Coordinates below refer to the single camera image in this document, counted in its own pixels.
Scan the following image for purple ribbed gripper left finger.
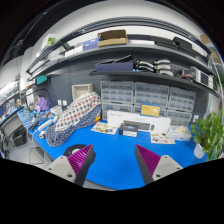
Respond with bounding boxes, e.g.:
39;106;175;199
46;145;96;186

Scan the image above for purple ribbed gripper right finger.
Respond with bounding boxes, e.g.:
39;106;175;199
134;145;182;184

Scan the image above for illustrated booklet right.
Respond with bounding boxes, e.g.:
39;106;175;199
150;133;175;144

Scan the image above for illustrated booklet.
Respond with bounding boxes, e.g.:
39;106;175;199
150;133;175;144
92;122;117;135

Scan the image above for blue table mat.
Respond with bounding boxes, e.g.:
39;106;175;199
30;126;207;190

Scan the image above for white blue small box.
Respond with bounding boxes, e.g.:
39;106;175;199
171;126;192;141

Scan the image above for small black product box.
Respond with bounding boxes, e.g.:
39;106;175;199
119;123;138;137

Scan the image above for white keyboard product box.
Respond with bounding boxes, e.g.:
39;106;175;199
107;110;171;133

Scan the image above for illustrated booklet left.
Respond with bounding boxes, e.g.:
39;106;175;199
92;122;117;135

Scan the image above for yellow card sign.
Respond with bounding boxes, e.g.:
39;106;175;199
140;104;160;117

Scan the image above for patterned fabric bundle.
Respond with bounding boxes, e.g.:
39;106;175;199
45;92;102;147

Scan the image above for green potted plant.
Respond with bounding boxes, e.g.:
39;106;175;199
190;109;224;161

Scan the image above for grey drawer organiser cabinets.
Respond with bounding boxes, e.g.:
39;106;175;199
100;81;196;126

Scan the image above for white woven basket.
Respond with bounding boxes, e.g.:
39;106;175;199
72;84;93;100

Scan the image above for white appliance on shelf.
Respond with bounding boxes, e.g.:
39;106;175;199
195;70;210;87

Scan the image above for dark blue flat box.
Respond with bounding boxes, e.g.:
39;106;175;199
96;62;133;72

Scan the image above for brown cardboard box on shelf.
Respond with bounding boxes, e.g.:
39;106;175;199
98;30;128;47

